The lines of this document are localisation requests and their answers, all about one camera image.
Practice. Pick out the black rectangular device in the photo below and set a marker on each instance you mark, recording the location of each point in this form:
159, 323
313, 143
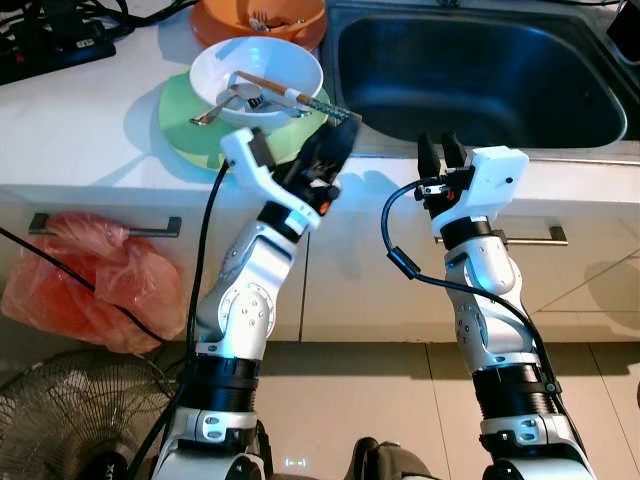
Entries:
625, 30

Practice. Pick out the wooden chopstick green end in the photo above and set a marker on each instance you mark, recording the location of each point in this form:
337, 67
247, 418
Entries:
262, 82
335, 108

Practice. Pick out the orange plate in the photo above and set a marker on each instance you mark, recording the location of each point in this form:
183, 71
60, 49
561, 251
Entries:
260, 44

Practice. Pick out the robot left leg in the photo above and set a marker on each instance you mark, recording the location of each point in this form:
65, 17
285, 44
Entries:
262, 450

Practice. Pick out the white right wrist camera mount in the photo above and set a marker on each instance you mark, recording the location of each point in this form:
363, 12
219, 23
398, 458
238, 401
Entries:
495, 180

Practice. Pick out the white ceramic bowl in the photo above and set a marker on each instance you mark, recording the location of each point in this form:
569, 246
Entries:
215, 70

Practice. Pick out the white cabinet door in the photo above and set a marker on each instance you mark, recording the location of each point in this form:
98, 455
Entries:
100, 200
350, 290

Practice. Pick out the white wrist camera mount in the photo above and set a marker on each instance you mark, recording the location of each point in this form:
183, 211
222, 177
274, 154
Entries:
245, 160
495, 180

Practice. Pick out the stainless steel sink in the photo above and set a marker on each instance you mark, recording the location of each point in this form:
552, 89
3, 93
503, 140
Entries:
480, 80

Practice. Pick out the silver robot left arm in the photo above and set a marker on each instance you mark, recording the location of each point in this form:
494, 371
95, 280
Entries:
245, 290

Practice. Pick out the light green plate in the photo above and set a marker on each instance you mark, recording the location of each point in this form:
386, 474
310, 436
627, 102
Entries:
180, 130

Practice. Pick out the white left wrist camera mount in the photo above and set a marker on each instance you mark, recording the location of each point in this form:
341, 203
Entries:
245, 160

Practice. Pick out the red plastic bag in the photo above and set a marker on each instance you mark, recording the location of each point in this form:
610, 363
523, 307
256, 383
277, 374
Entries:
60, 280

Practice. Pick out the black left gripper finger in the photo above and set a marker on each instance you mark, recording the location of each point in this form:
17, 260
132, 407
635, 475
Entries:
345, 150
320, 155

